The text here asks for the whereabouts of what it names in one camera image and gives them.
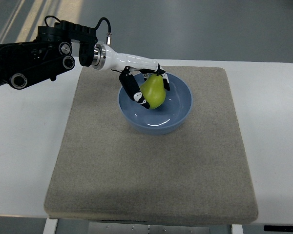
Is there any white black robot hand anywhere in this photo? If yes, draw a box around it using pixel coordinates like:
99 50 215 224
92 42 170 109

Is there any green pear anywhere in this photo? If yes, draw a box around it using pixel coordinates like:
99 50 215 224
140 74 166 109

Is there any blue bowl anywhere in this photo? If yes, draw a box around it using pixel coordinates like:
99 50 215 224
118 73 193 135

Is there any grey felt mat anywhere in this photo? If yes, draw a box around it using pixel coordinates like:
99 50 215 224
44 66 258 226

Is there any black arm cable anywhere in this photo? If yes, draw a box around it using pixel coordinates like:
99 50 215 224
43 15 113 45

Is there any white table frame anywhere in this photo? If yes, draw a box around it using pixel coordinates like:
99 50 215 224
43 218 244 234

